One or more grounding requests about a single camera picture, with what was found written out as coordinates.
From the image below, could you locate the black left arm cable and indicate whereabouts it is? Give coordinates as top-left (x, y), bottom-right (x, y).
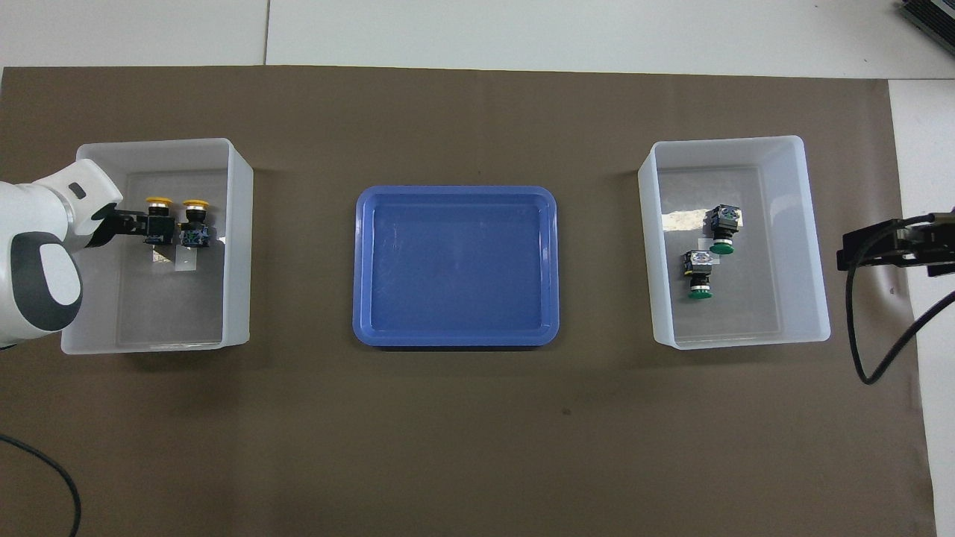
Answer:
top-left (0, 434), bottom-right (81, 537)

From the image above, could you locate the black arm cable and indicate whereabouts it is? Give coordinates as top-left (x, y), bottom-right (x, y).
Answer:
top-left (845, 213), bottom-right (955, 386)
top-left (0, 434), bottom-right (81, 537)

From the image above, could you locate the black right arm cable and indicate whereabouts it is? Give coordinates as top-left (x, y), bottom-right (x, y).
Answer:
top-left (845, 213), bottom-right (955, 386)

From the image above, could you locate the blue plastic tray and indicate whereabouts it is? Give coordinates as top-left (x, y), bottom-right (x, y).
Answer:
top-left (352, 185), bottom-right (560, 349)

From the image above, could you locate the yellow push button switch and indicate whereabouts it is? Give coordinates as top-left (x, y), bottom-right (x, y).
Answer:
top-left (179, 199), bottom-right (212, 248)
top-left (143, 196), bottom-right (177, 245)

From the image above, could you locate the translucent white plastic box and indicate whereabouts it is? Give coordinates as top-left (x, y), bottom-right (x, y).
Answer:
top-left (637, 135), bottom-right (831, 350)
top-left (61, 138), bottom-right (254, 355)

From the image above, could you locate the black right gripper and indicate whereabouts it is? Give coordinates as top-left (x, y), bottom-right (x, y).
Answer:
top-left (837, 216), bottom-right (955, 278)

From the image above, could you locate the grey ribbed metal device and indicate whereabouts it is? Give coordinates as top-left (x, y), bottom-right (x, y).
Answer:
top-left (899, 0), bottom-right (955, 57)

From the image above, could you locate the brown paper table mat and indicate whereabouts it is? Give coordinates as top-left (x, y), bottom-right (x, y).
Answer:
top-left (0, 66), bottom-right (937, 537)

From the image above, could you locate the green push button switch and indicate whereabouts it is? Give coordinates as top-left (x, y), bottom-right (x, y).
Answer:
top-left (682, 251), bottom-right (714, 301)
top-left (706, 204), bottom-right (742, 256)

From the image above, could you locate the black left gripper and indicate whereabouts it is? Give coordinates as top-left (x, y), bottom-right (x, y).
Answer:
top-left (91, 205), bottom-right (148, 249)

